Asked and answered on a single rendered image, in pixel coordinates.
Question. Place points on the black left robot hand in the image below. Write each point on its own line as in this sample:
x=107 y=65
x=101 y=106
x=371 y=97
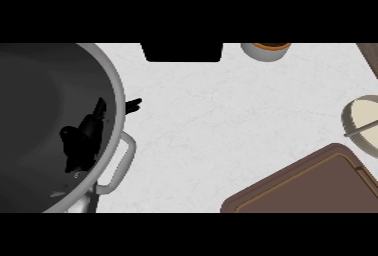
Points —
x=83 y=140

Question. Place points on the black appliance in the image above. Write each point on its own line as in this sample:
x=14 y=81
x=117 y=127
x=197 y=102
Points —
x=184 y=52

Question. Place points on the brown wooden tray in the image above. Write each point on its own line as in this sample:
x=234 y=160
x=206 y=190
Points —
x=315 y=186

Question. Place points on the brown wooden object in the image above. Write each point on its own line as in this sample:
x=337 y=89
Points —
x=370 y=56

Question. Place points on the large grey metal pot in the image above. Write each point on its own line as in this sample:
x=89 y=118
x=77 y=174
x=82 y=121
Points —
x=35 y=100

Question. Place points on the grey cup with orange rim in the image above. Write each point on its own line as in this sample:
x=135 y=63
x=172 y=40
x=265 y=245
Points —
x=266 y=52

